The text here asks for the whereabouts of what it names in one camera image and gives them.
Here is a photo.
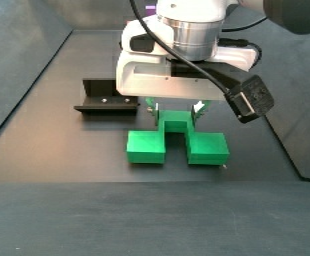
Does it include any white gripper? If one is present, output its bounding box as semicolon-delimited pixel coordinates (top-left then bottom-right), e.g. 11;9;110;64
116;15;257;123

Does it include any green U-shaped block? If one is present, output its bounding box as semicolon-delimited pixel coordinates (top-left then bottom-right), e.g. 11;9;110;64
126;110;230;166

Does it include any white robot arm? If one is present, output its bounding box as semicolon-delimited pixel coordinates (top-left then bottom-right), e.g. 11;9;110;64
116;0;273;123

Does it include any black L-shaped fixture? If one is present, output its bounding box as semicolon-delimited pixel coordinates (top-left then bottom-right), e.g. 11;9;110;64
74;78;139;114

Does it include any purple post right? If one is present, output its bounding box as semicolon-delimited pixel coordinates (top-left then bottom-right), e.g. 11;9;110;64
146;5;157;16

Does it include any black cable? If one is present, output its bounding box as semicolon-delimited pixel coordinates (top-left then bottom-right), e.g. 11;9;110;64
128;0;235;96

